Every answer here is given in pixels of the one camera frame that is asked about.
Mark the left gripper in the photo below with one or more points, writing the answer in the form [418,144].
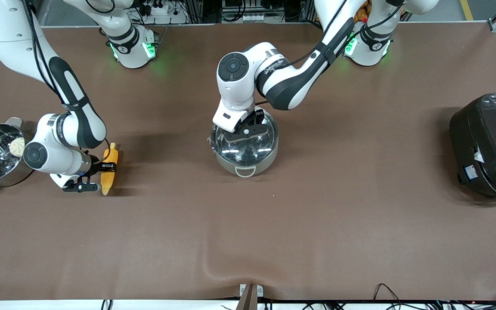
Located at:
[257,116]

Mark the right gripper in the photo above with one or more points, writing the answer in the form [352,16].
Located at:
[96,165]

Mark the yellow corn cob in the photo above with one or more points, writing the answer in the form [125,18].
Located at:
[108,181]

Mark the glass pot lid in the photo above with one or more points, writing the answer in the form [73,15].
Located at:
[256,150]

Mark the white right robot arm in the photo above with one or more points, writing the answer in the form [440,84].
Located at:
[11,30]

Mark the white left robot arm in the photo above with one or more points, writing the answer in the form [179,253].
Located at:
[291,86]

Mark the grey cooking pot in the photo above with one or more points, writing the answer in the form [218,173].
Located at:
[230,168]

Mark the steel steamer pot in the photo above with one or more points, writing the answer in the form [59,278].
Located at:
[28,165]

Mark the white steamed bun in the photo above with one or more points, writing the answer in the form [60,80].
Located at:
[17,146]

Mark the small white power strip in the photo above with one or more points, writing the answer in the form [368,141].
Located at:
[252,18]

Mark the brown table mat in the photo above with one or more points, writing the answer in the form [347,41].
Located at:
[248,237]

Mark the large white power strip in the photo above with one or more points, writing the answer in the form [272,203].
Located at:
[159,9]

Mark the orange packaged snacks pile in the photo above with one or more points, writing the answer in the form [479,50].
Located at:
[361,15]

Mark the metal stand bracket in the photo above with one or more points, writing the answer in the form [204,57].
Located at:
[260,291]

